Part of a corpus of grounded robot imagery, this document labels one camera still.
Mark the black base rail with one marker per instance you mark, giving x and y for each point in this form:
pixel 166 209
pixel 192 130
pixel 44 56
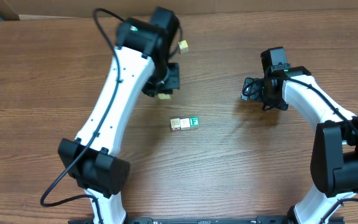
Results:
pixel 207 221

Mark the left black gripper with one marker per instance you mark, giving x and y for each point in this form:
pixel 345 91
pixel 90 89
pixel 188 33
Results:
pixel 171 79

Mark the cream block red X side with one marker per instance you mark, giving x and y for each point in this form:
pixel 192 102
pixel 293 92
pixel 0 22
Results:
pixel 175 124

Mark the plain cream block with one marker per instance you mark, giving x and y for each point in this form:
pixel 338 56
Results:
pixel 185 124

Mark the cream picture block yellow side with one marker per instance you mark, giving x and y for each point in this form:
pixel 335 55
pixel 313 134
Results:
pixel 163 96

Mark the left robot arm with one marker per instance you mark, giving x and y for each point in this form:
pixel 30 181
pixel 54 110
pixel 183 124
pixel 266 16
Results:
pixel 140 65

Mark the yellow block right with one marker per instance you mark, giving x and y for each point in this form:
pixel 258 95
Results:
pixel 183 46

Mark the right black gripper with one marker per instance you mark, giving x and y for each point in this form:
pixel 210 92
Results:
pixel 252 90

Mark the green F letter block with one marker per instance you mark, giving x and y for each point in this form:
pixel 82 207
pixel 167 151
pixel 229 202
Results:
pixel 194 122

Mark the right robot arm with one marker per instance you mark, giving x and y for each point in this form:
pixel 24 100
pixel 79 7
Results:
pixel 334 160

